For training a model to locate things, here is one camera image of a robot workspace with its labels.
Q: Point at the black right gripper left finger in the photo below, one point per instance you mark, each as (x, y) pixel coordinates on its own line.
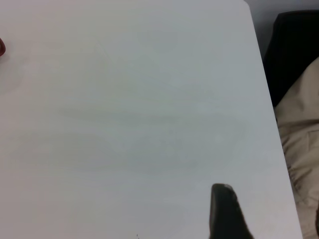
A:
(224, 214)

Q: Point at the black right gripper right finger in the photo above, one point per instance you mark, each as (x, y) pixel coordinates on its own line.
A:
(317, 221)

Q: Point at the red ceramic mug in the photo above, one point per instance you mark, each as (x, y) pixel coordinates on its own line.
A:
(2, 47)

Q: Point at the beige fabric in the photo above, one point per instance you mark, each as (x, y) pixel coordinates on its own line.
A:
(301, 129)

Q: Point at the black fabric object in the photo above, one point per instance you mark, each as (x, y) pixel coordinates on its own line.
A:
(286, 49)

